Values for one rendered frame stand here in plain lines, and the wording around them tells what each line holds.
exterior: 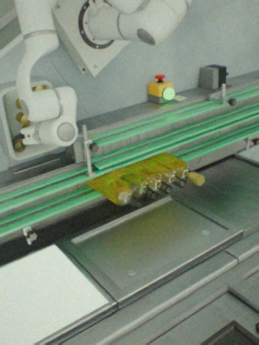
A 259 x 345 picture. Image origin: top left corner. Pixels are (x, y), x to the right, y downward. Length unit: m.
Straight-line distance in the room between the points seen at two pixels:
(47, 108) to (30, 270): 0.46
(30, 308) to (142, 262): 0.33
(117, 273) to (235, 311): 0.32
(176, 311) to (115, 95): 0.81
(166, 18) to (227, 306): 0.75
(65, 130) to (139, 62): 0.59
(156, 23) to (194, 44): 0.64
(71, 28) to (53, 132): 0.38
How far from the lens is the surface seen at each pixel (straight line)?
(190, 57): 1.68
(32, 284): 1.12
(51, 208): 1.25
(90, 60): 1.31
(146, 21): 1.06
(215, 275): 1.11
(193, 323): 1.03
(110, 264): 1.13
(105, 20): 1.22
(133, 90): 1.52
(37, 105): 0.99
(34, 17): 1.03
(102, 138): 1.28
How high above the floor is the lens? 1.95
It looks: 48 degrees down
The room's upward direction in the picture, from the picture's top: 120 degrees clockwise
